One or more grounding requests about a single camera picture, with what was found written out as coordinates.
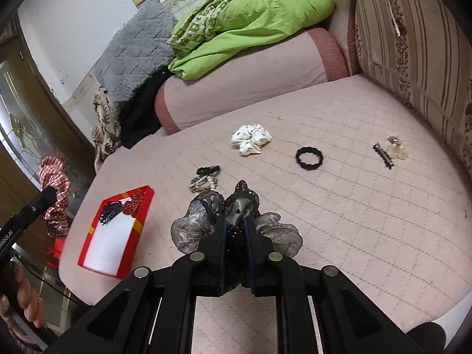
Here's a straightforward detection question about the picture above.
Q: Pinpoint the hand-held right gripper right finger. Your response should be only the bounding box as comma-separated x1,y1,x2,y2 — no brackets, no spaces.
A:
245,215,425,354

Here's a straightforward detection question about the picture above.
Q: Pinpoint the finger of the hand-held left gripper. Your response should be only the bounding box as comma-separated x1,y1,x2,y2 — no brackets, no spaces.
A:
17,187,57,222

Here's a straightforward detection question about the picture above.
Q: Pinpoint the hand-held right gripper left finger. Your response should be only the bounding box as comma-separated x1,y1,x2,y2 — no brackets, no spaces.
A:
44,214,227,354

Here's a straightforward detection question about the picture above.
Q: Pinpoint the red plaid scrunchie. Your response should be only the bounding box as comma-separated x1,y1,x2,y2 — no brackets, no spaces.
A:
39,156,71,238

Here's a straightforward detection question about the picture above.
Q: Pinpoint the grey organza scrunchie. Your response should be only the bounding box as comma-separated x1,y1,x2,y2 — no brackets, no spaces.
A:
170,179,304,292

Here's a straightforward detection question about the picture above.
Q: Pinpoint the leopard print hair band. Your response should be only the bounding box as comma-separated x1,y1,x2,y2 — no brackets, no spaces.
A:
189,175,219,194

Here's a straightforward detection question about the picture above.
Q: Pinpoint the black beaded hair tie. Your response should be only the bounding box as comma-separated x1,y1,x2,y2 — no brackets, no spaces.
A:
196,164,222,177

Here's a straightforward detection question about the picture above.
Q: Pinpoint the red cardboard box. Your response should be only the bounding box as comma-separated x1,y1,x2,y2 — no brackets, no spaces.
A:
77,185,155,280

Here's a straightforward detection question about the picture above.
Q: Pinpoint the black wavy hair tie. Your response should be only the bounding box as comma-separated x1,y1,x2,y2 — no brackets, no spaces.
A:
296,147,326,172

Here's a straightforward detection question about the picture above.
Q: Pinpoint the white polka-dot scrunchie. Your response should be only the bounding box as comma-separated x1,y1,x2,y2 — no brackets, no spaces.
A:
231,124,274,155

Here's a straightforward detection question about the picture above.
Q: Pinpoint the person's left hand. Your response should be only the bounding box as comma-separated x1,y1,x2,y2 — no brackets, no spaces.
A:
0,262,45,342

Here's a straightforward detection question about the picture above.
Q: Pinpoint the red bag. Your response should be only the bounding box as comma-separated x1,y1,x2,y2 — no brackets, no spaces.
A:
47,238,68,268

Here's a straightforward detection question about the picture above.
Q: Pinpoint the black claw hair clip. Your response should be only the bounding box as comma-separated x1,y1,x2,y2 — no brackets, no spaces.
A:
98,201,124,226

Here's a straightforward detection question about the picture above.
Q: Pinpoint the wooden door with stained glass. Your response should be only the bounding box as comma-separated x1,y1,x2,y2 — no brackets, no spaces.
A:
0,18,97,229

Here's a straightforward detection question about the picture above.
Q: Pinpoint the red polka-dot hair bow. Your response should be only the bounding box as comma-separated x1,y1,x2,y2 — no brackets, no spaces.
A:
122,190,145,216

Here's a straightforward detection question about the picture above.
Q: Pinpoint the beige leaf-print cloth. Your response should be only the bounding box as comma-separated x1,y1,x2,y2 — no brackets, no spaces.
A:
91,86,122,174

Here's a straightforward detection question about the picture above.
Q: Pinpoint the pink quilted bed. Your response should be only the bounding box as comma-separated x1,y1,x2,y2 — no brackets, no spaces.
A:
59,74,472,354

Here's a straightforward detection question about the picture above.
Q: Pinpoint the black cloth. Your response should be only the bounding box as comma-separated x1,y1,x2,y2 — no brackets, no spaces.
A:
120,68,174,150

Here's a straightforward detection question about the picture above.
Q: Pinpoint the black metal hair clip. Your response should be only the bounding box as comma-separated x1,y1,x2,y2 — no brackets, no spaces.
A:
373,142,394,170

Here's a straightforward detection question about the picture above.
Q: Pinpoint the pink bolster cushion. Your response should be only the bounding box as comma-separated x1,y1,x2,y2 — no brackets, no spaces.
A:
154,27,349,135

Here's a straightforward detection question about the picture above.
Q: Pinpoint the grey quilted cushion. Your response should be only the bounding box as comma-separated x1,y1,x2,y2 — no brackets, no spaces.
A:
90,0,178,104

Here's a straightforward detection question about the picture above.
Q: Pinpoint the person's dark trouser leg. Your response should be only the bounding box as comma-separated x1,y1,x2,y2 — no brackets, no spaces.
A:
406,322,450,354

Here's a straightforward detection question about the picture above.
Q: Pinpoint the green patterned cloth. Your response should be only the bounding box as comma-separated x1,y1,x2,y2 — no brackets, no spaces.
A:
168,0,259,50

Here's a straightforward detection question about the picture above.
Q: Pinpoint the lime green blanket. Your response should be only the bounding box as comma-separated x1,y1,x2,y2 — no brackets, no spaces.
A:
168,0,336,81

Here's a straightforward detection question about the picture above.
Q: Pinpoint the pink sofa cushion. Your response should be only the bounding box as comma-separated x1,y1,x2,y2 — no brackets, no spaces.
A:
320,0,356,79

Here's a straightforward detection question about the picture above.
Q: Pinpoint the striped brown sofa cushion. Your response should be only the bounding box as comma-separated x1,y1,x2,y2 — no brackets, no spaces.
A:
354,0,472,178

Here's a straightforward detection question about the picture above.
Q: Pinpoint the black cable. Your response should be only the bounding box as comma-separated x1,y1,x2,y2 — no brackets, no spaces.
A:
15,254,80,305

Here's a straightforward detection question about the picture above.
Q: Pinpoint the white charging cable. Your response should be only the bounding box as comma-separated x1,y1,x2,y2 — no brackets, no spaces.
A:
383,0,402,38

